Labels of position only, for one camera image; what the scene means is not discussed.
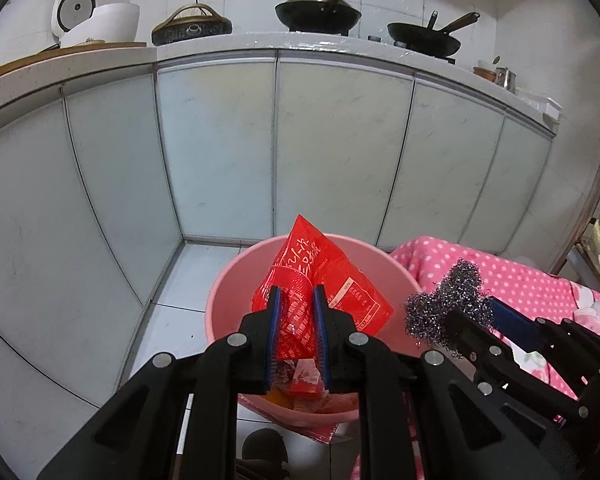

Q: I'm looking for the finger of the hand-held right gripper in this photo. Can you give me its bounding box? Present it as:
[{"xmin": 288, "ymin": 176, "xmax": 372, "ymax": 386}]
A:
[
  {"xmin": 447, "ymin": 307, "xmax": 588, "ymax": 423},
  {"xmin": 487, "ymin": 299, "xmax": 600, "ymax": 386}
]

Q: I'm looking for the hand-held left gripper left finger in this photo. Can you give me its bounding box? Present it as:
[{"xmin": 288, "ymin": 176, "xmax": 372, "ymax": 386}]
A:
[{"xmin": 35, "ymin": 285, "xmax": 283, "ymax": 480}]

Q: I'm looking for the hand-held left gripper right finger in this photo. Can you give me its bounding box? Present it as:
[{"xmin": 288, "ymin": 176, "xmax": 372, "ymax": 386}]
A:
[{"xmin": 312, "ymin": 284, "xmax": 566, "ymax": 480}]

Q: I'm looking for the steel wool scourer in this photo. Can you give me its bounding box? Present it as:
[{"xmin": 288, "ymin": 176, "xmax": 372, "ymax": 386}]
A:
[{"xmin": 404, "ymin": 259, "xmax": 496, "ymax": 348}]

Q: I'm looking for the pink plastic bucket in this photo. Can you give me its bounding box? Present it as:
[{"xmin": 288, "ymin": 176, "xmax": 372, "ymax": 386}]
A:
[{"xmin": 205, "ymin": 232, "xmax": 426, "ymax": 428}]

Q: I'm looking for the red plastic bag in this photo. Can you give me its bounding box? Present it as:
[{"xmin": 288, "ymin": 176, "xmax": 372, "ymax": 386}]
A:
[{"xmin": 251, "ymin": 214, "xmax": 395, "ymax": 376}]

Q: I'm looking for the pink polka dot blanket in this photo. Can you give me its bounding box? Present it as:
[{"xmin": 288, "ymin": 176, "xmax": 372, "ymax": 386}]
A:
[{"xmin": 300, "ymin": 236, "xmax": 600, "ymax": 446}]

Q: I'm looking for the white plastic bag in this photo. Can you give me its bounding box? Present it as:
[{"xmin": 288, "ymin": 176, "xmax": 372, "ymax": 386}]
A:
[{"xmin": 572, "ymin": 297, "xmax": 600, "ymax": 333}]

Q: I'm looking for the row of cabinet doors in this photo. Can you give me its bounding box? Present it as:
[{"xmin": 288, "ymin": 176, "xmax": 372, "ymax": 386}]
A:
[{"xmin": 0, "ymin": 45, "xmax": 556, "ymax": 411}]

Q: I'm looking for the white plastic tray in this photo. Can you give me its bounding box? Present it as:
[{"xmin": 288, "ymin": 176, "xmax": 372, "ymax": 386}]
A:
[{"xmin": 517, "ymin": 87, "xmax": 563, "ymax": 121}]

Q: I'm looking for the steel kettle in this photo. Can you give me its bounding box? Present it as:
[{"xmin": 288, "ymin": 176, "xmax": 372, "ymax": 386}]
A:
[{"xmin": 495, "ymin": 66, "xmax": 517, "ymax": 93}]

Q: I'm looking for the brown bowl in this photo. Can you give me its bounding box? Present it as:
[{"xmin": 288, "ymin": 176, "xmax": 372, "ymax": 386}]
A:
[{"xmin": 474, "ymin": 60, "xmax": 501, "ymax": 82}]

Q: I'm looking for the black frying pan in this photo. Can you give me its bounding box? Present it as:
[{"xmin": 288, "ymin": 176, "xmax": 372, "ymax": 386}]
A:
[{"xmin": 387, "ymin": 11, "xmax": 481, "ymax": 58}]

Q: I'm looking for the white kitchen countertop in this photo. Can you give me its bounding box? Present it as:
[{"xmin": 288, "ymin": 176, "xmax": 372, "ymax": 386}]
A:
[{"xmin": 0, "ymin": 30, "xmax": 563, "ymax": 136}]

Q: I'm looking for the gas stove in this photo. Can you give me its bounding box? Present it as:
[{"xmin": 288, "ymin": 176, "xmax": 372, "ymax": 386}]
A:
[{"xmin": 285, "ymin": 25, "xmax": 456, "ymax": 66}]

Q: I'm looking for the black electric cooking pot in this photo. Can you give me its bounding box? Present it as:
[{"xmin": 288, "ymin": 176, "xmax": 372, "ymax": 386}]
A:
[{"xmin": 151, "ymin": 4, "xmax": 232, "ymax": 47}]

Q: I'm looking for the black wok with lid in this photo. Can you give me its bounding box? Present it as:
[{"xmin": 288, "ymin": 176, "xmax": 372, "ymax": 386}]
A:
[{"xmin": 275, "ymin": 0, "xmax": 362, "ymax": 33}]

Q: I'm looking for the white rice cooker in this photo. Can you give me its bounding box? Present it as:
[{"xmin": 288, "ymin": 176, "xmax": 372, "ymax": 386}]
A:
[{"xmin": 52, "ymin": 0, "xmax": 141, "ymax": 48}]

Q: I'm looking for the wooden cutting board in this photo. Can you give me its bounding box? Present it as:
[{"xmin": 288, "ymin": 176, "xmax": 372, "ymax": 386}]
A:
[{"xmin": 0, "ymin": 42, "xmax": 148, "ymax": 86}]

